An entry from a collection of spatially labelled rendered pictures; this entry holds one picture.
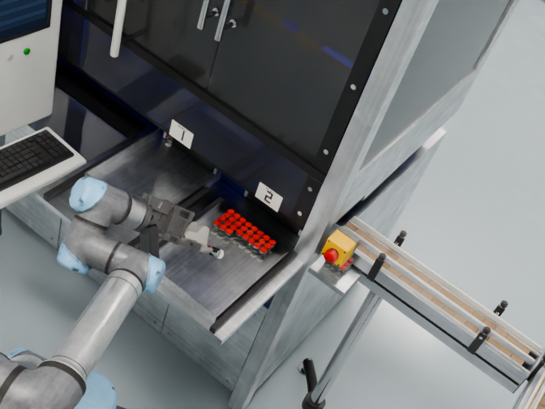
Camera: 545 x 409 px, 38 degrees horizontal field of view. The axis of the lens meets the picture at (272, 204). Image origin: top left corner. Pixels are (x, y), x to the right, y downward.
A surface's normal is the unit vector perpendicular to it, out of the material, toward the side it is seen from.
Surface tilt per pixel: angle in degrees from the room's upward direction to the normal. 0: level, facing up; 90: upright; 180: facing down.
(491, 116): 0
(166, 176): 0
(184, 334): 90
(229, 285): 0
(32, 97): 90
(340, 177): 90
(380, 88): 90
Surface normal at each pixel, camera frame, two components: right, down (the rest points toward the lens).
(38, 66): 0.74, 0.59
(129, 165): 0.26, -0.69
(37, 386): 0.47, -0.61
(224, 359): -0.56, 0.47
